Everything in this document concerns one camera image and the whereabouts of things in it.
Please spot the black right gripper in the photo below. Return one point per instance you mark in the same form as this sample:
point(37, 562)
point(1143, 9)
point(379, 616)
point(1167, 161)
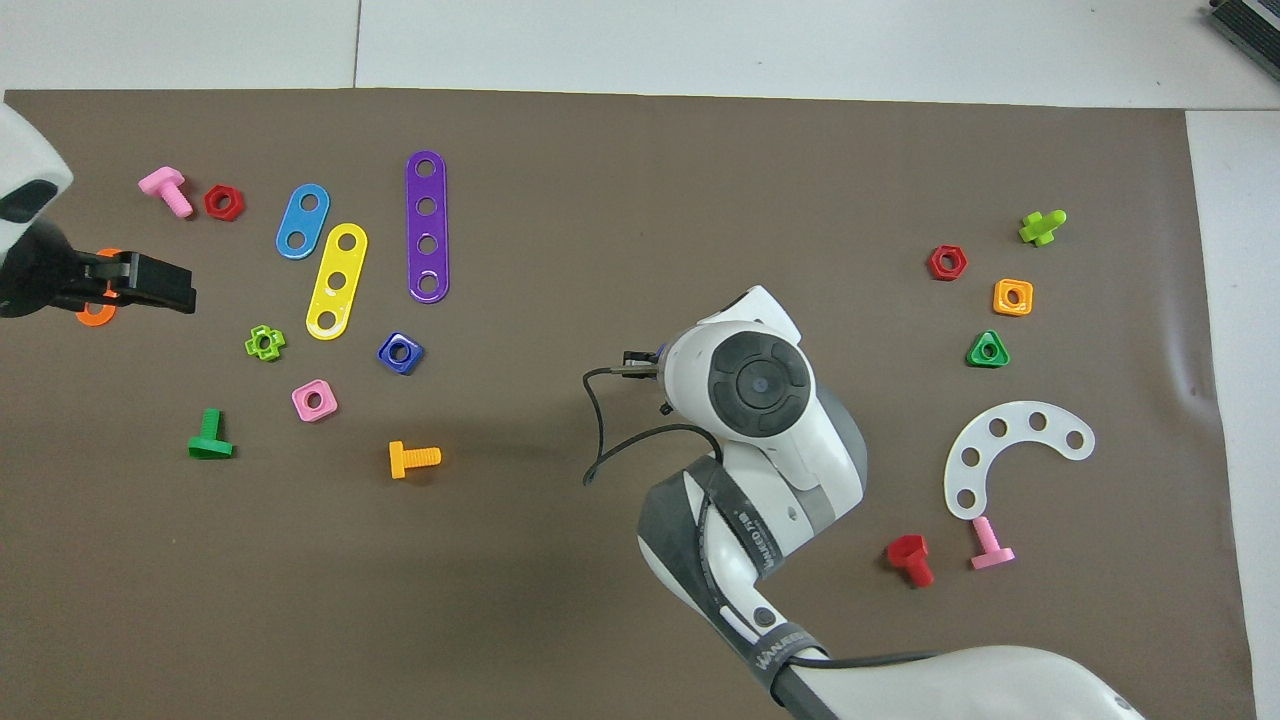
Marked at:
point(640, 358)

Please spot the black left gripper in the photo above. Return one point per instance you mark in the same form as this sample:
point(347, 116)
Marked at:
point(35, 280)

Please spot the blue square toy nut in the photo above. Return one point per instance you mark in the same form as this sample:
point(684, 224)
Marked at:
point(386, 352)

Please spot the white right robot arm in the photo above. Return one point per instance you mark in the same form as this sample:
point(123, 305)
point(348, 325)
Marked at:
point(760, 470)

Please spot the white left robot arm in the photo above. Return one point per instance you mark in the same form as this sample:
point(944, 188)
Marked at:
point(25, 150)

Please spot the large pink toy screw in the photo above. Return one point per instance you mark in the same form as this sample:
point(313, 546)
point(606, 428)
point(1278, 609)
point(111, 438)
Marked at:
point(165, 185)

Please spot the red hexagon toy nut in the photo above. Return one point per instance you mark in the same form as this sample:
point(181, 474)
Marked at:
point(935, 263)
point(211, 203)

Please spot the lime green cross nut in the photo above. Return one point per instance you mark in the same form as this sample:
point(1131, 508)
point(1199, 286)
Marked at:
point(275, 343)

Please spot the pink square toy nut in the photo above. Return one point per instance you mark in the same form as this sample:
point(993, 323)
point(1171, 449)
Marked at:
point(328, 408)

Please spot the orange toy screw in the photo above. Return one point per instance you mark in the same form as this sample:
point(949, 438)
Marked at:
point(400, 460)

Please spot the red toy screw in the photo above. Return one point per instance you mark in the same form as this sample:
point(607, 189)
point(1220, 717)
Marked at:
point(908, 550)

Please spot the green triangle toy nut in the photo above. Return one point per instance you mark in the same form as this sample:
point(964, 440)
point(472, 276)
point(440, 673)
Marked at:
point(975, 358)

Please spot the orange square toy nut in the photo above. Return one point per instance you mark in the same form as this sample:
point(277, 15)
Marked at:
point(1000, 300)

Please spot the small pink toy screw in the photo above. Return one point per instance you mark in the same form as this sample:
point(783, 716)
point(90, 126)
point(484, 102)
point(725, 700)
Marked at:
point(990, 545)

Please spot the lime green toy screw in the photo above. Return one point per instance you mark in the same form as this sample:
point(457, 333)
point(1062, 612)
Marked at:
point(1040, 230)

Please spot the orange heart-shaped plate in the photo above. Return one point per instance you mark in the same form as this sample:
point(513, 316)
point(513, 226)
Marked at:
point(95, 318)

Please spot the brown table mat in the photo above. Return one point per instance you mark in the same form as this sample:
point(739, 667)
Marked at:
point(600, 180)

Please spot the blue two-hole strip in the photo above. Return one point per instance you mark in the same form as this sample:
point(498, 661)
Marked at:
point(302, 222)

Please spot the yellow three-hole strip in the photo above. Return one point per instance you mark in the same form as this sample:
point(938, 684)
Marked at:
point(342, 261)

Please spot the purple four-hole strip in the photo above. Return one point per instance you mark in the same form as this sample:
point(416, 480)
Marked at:
point(426, 188)

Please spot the white curved perforated plate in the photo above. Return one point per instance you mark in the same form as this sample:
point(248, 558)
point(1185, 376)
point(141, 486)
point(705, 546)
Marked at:
point(1018, 418)

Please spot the black grey ribbed device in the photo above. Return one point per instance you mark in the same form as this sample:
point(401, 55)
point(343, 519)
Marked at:
point(1255, 25)

